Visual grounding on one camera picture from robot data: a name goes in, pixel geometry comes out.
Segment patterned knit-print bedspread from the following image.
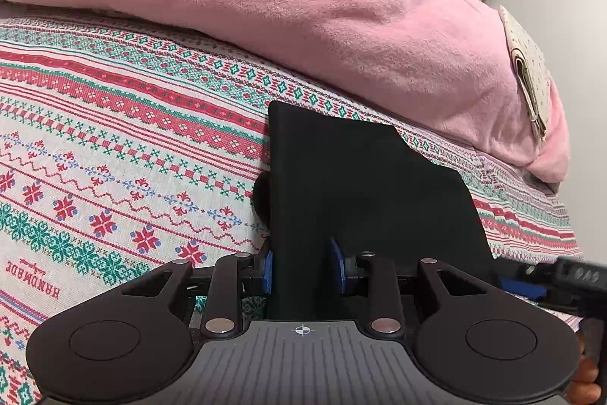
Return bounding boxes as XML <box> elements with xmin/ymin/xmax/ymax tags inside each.
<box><xmin>0</xmin><ymin>2</ymin><xmax>585</xmax><ymax>405</ymax></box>

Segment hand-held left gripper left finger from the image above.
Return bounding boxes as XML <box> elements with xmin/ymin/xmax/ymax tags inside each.
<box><xmin>121</xmin><ymin>239</ymin><xmax>276</xmax><ymax>337</ymax></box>

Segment black pants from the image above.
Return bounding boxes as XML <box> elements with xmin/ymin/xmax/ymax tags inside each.
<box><xmin>253</xmin><ymin>100</ymin><xmax>497</xmax><ymax>321</ymax></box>

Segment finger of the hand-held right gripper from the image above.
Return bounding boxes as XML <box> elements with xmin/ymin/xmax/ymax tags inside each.
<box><xmin>493</xmin><ymin>259</ymin><xmax>580</xmax><ymax>317</ymax></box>

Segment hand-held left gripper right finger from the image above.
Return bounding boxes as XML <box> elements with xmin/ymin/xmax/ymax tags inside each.
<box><xmin>329</xmin><ymin>237</ymin><xmax>493</xmax><ymax>336</ymax></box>

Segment cream dotted pillow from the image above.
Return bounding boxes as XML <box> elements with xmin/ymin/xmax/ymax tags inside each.
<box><xmin>499</xmin><ymin>5</ymin><xmax>556</xmax><ymax>143</ymax></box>

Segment person's right hand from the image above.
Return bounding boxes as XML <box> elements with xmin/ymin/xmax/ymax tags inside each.
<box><xmin>566</xmin><ymin>329</ymin><xmax>603</xmax><ymax>405</ymax></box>

